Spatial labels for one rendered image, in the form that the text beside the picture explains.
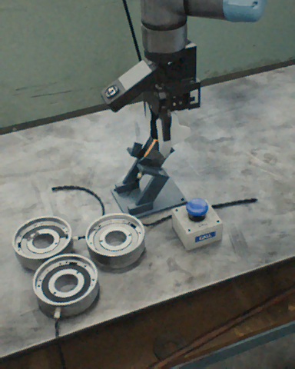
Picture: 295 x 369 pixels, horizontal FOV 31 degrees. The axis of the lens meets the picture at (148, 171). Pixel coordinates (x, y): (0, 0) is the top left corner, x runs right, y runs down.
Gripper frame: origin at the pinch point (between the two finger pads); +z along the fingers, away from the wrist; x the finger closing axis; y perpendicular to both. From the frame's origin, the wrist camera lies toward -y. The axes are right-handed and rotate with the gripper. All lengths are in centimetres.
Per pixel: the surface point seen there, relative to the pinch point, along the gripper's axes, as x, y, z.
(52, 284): -16.3, -26.0, 8.9
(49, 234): -4.7, -23.7, 9.1
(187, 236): -16.6, -1.7, 8.1
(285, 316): -21.2, 19.2, 36.9
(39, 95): 149, -1, 68
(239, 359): 2, 25, 92
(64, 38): 149, 15, 43
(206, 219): -14.8, 3.0, 7.4
